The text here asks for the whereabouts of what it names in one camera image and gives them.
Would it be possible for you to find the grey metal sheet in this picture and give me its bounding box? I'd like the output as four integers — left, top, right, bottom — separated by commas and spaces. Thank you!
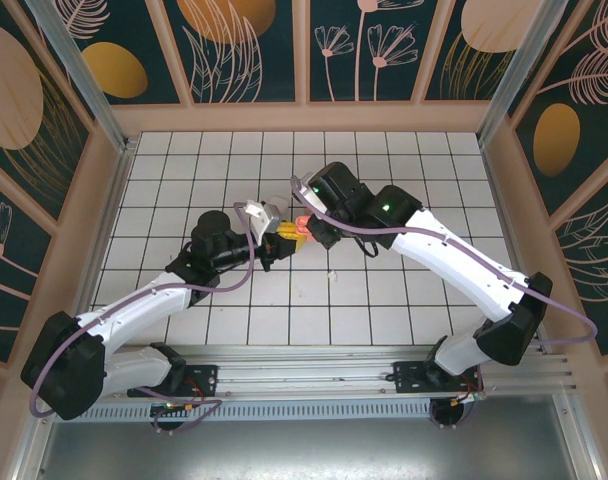
43, 393, 588, 480

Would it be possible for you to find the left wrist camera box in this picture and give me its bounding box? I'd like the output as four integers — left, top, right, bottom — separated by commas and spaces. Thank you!
244, 196, 291, 242

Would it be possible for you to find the thin black cable loop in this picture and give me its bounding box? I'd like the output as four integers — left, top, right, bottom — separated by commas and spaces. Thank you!
352, 233, 391, 260

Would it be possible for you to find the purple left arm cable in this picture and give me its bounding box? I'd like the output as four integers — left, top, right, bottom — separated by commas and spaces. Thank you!
29, 200, 259, 419

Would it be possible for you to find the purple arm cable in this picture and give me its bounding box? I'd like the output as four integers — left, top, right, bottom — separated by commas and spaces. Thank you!
29, 200, 259, 419
289, 174, 599, 349

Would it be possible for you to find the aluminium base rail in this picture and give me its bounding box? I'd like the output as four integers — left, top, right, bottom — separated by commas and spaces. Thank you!
128, 343, 571, 397

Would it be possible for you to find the dark flower stem wall panel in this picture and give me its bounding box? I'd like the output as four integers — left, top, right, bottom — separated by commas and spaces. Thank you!
307, 0, 438, 104

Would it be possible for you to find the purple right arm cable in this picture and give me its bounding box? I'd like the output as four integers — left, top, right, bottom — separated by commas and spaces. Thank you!
289, 174, 599, 349

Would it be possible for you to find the perforated metal cable tray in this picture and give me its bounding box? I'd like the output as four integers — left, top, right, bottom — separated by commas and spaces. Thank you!
78, 398, 435, 422

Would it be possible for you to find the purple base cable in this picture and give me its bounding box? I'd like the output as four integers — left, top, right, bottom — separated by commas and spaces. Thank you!
136, 385, 224, 435

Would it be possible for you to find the dark orange circle wall panel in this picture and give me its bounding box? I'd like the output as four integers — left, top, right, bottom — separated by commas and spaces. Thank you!
162, 0, 299, 105

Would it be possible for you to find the dark yellow oval wall panel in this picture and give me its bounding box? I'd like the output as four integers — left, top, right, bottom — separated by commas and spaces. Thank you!
46, 0, 184, 107
512, 37, 608, 217

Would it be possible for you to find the dark cream circle wall panel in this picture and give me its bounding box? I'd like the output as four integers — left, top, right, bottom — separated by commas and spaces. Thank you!
422, 0, 543, 103

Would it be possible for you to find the dark pink flower wall panel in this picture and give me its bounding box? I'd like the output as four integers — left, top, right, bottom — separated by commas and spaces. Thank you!
0, 177, 56, 364

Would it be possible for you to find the aluminium corner post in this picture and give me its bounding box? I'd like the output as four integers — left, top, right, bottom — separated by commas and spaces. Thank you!
475, 0, 571, 147
22, 0, 138, 154

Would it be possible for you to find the dark cream oval wall panel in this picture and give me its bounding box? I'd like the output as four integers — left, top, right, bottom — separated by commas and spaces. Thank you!
0, 7, 94, 232

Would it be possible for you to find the dark pink leaf wall panel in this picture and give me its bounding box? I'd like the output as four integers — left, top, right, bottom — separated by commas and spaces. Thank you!
552, 183, 608, 357

